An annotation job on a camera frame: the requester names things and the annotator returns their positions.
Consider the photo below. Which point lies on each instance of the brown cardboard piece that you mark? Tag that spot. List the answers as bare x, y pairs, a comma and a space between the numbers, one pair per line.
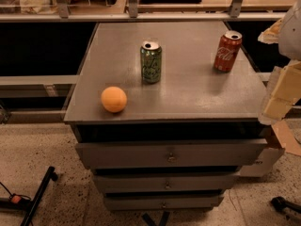
286, 138

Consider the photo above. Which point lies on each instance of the black stand leg left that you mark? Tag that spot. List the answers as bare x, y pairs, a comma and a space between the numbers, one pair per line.
17, 202

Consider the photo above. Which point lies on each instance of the middle grey drawer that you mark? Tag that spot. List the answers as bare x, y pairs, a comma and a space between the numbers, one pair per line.
135, 183

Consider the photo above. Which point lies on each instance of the orange ball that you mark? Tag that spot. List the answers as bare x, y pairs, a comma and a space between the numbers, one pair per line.
114, 99

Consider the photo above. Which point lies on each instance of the green soda can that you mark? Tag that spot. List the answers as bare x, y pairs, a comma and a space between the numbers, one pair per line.
151, 61

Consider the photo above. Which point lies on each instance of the black caster right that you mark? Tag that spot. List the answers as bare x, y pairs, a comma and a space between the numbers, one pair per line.
290, 210

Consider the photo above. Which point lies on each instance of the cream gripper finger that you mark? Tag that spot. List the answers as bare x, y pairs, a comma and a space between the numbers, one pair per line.
282, 93
270, 35

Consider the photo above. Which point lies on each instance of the bottom grey drawer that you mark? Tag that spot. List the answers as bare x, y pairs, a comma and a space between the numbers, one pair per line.
162, 202

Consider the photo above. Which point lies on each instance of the top grey drawer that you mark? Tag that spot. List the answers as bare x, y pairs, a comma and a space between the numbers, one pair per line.
170, 154

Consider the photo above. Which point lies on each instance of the grey drawer cabinet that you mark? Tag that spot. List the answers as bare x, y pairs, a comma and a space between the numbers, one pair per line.
192, 100

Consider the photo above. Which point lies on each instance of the red coke can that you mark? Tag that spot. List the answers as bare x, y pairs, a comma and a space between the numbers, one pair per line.
227, 51

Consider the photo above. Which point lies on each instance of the metal shelf rail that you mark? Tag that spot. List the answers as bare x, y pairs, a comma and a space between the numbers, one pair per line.
141, 17

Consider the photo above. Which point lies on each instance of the white box beside cabinet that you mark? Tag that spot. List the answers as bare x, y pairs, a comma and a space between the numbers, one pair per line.
263, 164

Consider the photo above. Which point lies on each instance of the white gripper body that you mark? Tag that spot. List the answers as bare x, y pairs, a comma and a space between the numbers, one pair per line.
292, 35

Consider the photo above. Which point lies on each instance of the grey drawer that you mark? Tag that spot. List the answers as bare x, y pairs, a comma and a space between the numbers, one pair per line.
170, 154
162, 202
135, 183

